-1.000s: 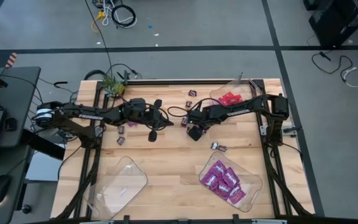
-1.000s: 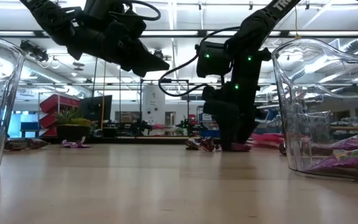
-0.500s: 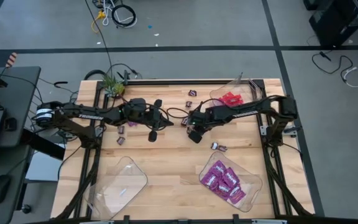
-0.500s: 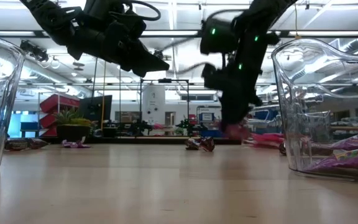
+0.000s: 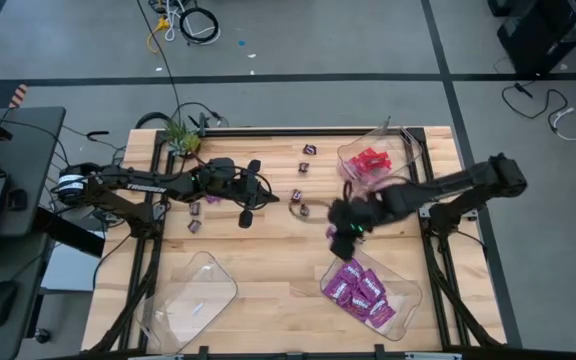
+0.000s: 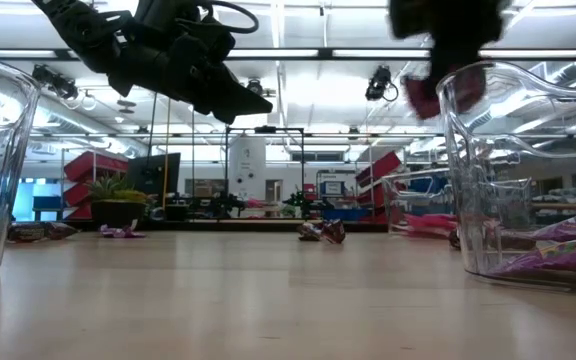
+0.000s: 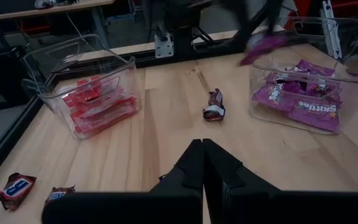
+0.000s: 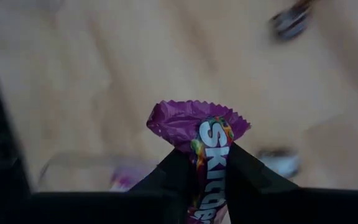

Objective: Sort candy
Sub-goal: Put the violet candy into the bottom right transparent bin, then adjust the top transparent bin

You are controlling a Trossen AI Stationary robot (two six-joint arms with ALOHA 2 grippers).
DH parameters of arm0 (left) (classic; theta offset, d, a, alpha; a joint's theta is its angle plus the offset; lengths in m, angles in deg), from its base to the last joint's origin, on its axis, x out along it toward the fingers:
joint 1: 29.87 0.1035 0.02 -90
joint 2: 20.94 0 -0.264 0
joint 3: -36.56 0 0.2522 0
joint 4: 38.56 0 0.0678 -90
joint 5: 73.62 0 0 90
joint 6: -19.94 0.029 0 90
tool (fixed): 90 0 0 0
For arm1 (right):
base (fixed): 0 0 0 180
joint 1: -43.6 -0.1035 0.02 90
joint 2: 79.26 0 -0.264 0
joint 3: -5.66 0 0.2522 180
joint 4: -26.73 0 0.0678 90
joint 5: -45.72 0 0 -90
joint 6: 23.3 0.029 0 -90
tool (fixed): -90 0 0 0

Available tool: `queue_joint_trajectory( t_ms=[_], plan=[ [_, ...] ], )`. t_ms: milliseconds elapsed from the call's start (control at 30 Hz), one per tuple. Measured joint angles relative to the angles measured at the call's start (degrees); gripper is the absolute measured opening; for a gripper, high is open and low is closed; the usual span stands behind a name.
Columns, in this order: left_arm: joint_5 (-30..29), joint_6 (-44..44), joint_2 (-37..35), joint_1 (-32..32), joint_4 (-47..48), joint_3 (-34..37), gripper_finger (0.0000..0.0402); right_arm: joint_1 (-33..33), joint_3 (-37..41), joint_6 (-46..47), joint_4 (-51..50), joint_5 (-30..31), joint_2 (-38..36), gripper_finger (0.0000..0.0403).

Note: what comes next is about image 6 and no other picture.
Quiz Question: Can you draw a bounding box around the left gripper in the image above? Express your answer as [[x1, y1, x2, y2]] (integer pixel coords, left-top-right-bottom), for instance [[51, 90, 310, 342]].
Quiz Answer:
[[107, 37, 273, 125]]

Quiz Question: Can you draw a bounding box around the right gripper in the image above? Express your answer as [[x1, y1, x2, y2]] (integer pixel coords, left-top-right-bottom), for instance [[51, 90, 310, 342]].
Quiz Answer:
[[388, 0, 512, 81]]

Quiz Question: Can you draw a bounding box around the white pillar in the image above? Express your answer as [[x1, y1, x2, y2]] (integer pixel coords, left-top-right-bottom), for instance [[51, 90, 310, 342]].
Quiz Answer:
[[228, 135, 268, 201]]

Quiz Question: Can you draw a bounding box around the white ceiling vent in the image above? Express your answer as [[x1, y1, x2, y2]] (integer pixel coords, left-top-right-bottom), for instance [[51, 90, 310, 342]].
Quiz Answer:
[[526, 62, 549, 87]]

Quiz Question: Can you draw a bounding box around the grey door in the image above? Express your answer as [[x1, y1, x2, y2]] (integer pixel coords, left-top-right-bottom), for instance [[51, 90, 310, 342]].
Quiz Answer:
[[265, 179, 283, 204]]

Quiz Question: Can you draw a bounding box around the black monitor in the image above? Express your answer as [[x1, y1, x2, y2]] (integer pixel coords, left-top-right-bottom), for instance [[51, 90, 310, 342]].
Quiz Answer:
[[126, 152, 183, 201]]

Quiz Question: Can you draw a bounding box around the red storage bin rack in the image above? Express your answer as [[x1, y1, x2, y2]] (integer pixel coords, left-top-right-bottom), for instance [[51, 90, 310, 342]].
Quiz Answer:
[[62, 150, 130, 222], [355, 149, 405, 207]]

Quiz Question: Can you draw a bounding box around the small blue screen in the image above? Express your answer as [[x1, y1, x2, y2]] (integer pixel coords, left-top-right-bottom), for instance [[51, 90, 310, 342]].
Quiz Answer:
[[320, 180, 347, 197]]

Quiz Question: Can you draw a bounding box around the potted green plant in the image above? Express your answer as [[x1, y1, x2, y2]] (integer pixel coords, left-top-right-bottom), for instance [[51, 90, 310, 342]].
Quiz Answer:
[[87, 173, 150, 230]]

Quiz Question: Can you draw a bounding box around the blue storage crate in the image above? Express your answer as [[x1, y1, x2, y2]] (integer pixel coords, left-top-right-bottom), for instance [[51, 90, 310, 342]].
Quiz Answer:
[[317, 208, 373, 224]]

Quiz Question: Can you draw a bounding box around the wooden workbench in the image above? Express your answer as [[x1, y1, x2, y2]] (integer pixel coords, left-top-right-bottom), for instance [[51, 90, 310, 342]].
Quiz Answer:
[[526, 201, 576, 211]]

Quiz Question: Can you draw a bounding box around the black ceiling camera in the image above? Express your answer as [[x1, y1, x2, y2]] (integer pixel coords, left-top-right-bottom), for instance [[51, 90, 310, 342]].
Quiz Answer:
[[245, 77, 277, 99], [365, 64, 399, 103], [31, 63, 80, 100]]

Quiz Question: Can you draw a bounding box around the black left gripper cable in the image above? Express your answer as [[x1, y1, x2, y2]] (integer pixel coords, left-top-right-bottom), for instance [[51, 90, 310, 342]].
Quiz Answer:
[[207, 0, 260, 35]]

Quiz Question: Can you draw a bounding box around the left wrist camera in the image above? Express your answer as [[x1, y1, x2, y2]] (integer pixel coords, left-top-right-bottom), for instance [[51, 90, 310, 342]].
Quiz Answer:
[[135, 0, 237, 64]]

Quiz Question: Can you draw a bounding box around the black table frame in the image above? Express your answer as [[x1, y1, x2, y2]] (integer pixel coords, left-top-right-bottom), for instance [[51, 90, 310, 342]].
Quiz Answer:
[[67, 218, 389, 234]]

